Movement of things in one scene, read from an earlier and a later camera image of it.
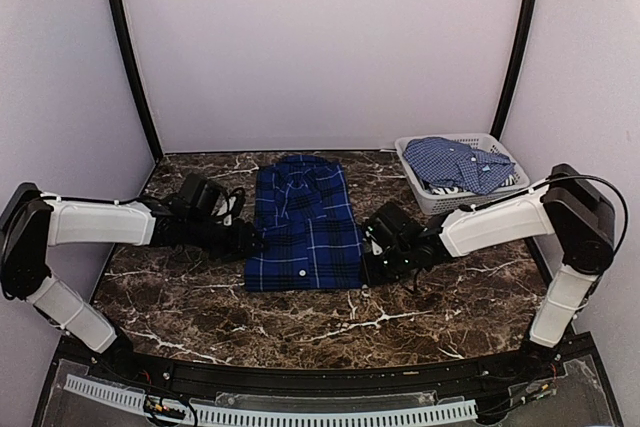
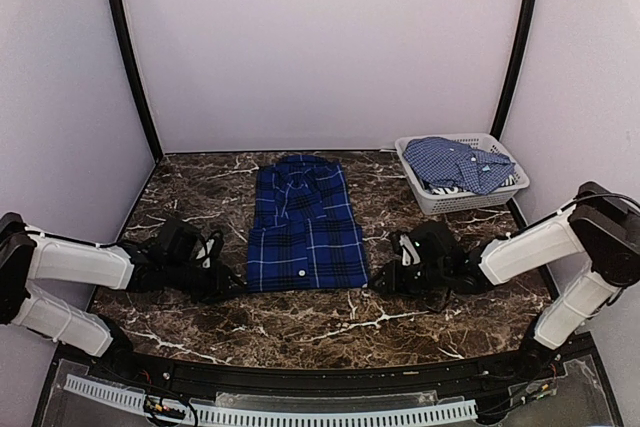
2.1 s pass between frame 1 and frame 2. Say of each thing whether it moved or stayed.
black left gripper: moved
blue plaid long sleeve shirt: stayed
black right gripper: moved
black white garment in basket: stayed
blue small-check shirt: stayed
